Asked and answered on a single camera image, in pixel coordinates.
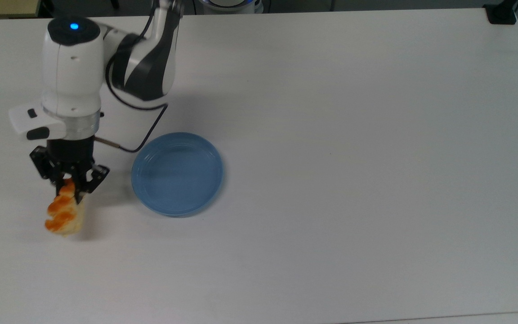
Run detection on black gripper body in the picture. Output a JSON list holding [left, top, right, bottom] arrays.
[[46, 137, 96, 175]]

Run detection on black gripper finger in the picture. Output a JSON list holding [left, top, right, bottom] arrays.
[[73, 165, 110, 206], [29, 146, 65, 186]]

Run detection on orange glazed bread roll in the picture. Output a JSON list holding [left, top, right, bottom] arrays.
[[45, 178, 87, 236]]

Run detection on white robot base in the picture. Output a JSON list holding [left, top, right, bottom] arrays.
[[196, 0, 264, 14]]

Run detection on blue round plate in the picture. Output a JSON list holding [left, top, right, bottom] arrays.
[[131, 131, 225, 218]]

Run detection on wooden side table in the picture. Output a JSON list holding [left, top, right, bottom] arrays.
[[0, 0, 42, 19]]

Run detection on white adjacent table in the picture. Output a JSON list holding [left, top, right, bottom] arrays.
[[344, 310, 518, 324]]

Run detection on black table clamp mount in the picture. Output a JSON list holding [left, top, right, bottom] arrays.
[[483, 0, 518, 25]]

